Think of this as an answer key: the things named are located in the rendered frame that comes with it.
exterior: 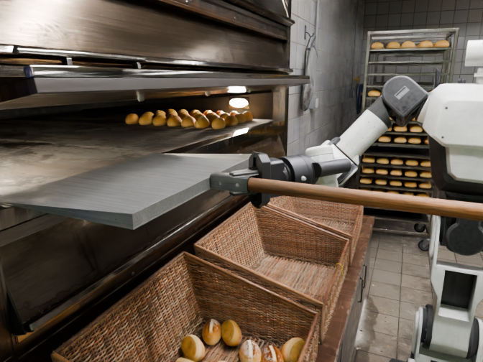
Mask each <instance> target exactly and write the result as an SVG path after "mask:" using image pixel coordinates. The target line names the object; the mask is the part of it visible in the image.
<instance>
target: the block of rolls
mask: <svg viewBox="0 0 483 362"><path fill-rule="evenodd" d="M252 119H253V115H252V114H251V113H250V112H248V111H245V112H244V113H237V112H236V111H232V112H231V113H224V112H223V111H217V112H215V113H214V112H212V111H210V110H206V111H204V112H203V114H202V113H201V112H200V111H199V110H192V111H191V112H190V114H188V112H187V111H186V110H185V109H180V110H179V111H178V112H176V111H175V110H174V109H168V110H166V112H164V111H160V110H158V111H155V112H154V113H152V112H145V113H144V114H142V116H141V117H138V115H136V114H135V113H131V114H129V115H128V116H127V117H126V119H125V121H126V123H127V124H138V123H139V124H141V125H148V124H154V125H155V126H164V125H168V126H180V125H182V127H192V126H195V127H196V128H206V127H208V126H209V125H211V126H212V127H213V129H223V128H224V127H225V126H236V125H237V124H243V123H245V121H252Z"/></svg>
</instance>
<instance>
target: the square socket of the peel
mask: <svg viewBox="0 0 483 362"><path fill-rule="evenodd" d="M250 177H252V176H246V177H235V178H233V177H230V176H229V173H228V172H214V173H213V174H211V175H210V188H211V189H217V190H228V191H233V192H243V193H248V192H251V191H248V181H249V178H250Z"/></svg>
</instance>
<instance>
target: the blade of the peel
mask: <svg viewBox="0 0 483 362"><path fill-rule="evenodd" d="M250 156H251V155H250V154H168V153H164V154H162V153H152V154H148V155H144V156H142V157H137V158H134V159H130V160H127V161H124V162H120V163H117V164H113V165H109V166H107V167H102V168H99V169H96V170H91V171H89V172H84V173H81V174H79V175H74V176H71V177H66V178H64V179H61V180H56V181H54V182H49V183H46V184H43V185H38V186H36V187H31V188H28V189H26V190H21V191H18V192H13V193H11V194H8V195H3V196H1V197H0V204H4V205H10V206H14V207H18V208H25V209H29V210H36V211H40V212H44V213H51V214H55V215H61V216H65V217H69V218H77V219H81V220H85V221H91V222H95V223H102V224H106V225H110V226H116V227H121V228H128V229H132V230H134V229H136V228H138V227H140V226H142V225H144V224H145V223H148V222H150V221H151V220H153V219H155V218H157V217H159V216H161V215H162V214H164V213H166V212H168V211H170V210H172V209H173V208H176V207H178V206H179V205H181V204H183V203H185V202H187V201H189V200H191V199H192V198H194V197H196V196H198V195H200V194H201V193H203V192H205V191H207V190H210V189H211V188H210V175H211V174H213V173H214V172H228V173H230V172H233V171H238V170H245V169H249V157H250Z"/></svg>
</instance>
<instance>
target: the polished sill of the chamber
mask: <svg viewBox="0 0 483 362"><path fill-rule="evenodd" d="M284 126H285V120H274V121H269V122H266V123H263V124H259V125H256V126H252V127H249V128H246V129H242V130H239V131H235V132H232V133H229V134H224V135H222V136H218V137H215V138H212V139H207V140H205V141H200V142H198V143H195V144H191V145H188V146H185V147H181V148H178V149H174V150H170V151H168V152H163V153H162V154H164V153H168V154H211V153H214V152H217V151H219V150H222V149H225V148H227V147H231V146H233V145H235V144H238V143H241V142H243V141H246V140H249V139H253V138H255V137H257V136H260V135H263V134H266V133H268V132H271V131H274V130H276V129H280V128H282V127H284ZM45 214H47V213H44V212H40V211H36V210H29V209H25V208H18V207H14V206H10V205H4V204H0V231H2V230H4V229H6V228H10V227H12V226H15V225H18V224H20V223H23V222H25V221H29V220H32V219H33V218H37V217H39V216H41V215H45Z"/></svg>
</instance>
